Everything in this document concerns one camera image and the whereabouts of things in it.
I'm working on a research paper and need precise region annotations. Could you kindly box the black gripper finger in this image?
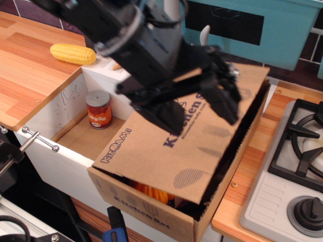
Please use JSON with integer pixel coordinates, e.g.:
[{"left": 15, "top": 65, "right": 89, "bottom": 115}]
[
  {"left": 201, "top": 77, "right": 241, "bottom": 125},
  {"left": 135, "top": 100, "right": 185, "bottom": 135}
]

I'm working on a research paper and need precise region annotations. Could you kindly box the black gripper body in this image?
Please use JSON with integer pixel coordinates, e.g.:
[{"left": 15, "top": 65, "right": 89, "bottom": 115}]
[{"left": 116, "top": 26, "right": 237, "bottom": 106}]

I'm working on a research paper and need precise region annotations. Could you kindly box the brown cardboard box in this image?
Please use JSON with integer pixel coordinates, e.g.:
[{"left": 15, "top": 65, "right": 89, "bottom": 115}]
[{"left": 88, "top": 64, "right": 270, "bottom": 241}]

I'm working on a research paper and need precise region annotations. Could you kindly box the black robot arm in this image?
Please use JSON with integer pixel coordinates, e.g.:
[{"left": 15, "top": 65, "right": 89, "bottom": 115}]
[{"left": 35, "top": 1, "right": 241, "bottom": 135}]

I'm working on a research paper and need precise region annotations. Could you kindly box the grey faucet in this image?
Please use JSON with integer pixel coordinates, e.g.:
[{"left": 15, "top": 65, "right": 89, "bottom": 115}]
[{"left": 164, "top": 0, "right": 210, "bottom": 45}]

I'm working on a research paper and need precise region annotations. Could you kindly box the toy soup can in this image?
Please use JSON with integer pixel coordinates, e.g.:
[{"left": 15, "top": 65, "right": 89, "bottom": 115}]
[{"left": 85, "top": 90, "right": 112, "bottom": 129}]

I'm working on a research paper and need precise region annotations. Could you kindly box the teal hanging bin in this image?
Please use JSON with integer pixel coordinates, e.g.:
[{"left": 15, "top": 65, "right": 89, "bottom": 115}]
[{"left": 181, "top": 0, "right": 322, "bottom": 70}]

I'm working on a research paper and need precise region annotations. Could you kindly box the orange toy pumpkin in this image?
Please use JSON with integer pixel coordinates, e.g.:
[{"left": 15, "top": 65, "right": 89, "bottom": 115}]
[{"left": 131, "top": 181, "right": 175, "bottom": 204}]

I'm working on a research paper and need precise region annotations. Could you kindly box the yellow toy corn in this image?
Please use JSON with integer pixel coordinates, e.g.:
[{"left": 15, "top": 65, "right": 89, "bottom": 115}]
[{"left": 50, "top": 43, "right": 96, "bottom": 65}]

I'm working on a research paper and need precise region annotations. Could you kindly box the toy gas stove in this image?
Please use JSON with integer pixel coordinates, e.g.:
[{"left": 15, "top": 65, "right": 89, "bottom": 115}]
[{"left": 240, "top": 99, "right": 322, "bottom": 241}]

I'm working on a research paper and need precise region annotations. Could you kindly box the blue black clamp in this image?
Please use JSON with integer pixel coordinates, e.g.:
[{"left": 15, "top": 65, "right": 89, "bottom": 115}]
[{"left": 102, "top": 206, "right": 129, "bottom": 242}]

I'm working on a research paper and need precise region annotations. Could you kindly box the black stove knob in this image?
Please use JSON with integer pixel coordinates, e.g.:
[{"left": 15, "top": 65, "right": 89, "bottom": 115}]
[{"left": 287, "top": 196, "right": 322, "bottom": 238}]

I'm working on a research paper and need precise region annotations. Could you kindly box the black clamp at left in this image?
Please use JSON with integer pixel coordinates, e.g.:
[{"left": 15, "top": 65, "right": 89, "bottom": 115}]
[{"left": 1, "top": 127, "right": 34, "bottom": 194}]

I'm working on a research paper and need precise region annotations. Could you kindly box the metal drawer handle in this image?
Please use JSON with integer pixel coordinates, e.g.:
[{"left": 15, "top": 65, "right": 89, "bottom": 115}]
[{"left": 20, "top": 126, "right": 60, "bottom": 153}]

